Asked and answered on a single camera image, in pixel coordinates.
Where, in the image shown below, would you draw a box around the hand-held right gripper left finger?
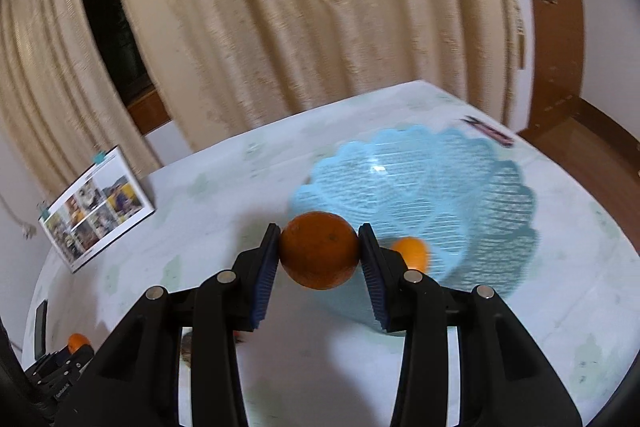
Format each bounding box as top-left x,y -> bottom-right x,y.
55,223 -> 282,427

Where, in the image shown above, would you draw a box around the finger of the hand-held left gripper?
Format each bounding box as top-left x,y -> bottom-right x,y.
60,344 -> 96,370

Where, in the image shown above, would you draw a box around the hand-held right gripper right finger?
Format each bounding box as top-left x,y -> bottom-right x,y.
357,223 -> 583,427

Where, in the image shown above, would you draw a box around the light blue plastic basket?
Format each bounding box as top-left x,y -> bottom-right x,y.
290,127 -> 541,333

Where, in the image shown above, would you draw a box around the dark flat object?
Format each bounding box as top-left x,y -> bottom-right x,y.
34,299 -> 48,358

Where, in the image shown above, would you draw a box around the white printed tablecloth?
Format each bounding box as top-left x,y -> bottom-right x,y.
22,79 -> 640,427

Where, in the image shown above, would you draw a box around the photo desk calendar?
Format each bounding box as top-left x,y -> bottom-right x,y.
38,145 -> 157,274

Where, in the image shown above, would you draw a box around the pink thread snips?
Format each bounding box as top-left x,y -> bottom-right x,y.
460,116 -> 516,148

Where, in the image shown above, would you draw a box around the wooden window sill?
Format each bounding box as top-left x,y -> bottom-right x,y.
125,87 -> 173,135

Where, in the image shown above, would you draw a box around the wide beige curtain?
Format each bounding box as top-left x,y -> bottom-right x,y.
102,0 -> 526,152

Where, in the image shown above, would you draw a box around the narrow beige curtain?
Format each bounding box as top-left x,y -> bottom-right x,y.
0,0 -> 163,202

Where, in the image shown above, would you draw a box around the wooden baseboard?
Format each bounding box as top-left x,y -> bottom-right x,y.
575,97 -> 640,172

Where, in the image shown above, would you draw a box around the curtain tassel tieback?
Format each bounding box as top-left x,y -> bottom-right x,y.
512,2 -> 528,70

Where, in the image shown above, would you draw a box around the brown wooden door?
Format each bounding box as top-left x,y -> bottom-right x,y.
510,0 -> 588,132

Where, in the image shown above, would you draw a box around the dark window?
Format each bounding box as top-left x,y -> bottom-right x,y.
70,0 -> 156,108

